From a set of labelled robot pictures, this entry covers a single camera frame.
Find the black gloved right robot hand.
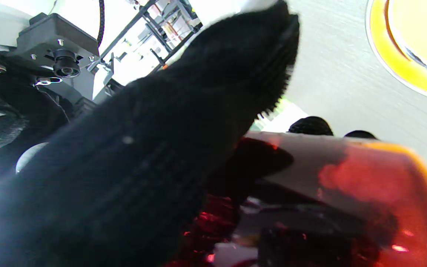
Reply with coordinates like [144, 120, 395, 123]
[0, 61, 99, 193]

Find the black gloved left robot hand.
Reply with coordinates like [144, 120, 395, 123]
[0, 0, 379, 267]

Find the red transparent sample bottle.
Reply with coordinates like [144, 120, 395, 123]
[167, 132, 427, 267]

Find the kidney steel tray orange liner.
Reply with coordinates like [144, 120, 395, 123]
[365, 0, 427, 104]

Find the black metal rack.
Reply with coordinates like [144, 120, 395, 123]
[87, 0, 203, 75]

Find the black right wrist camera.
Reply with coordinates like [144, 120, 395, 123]
[8, 13, 101, 106]

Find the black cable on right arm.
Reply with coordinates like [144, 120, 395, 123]
[97, 0, 105, 47]

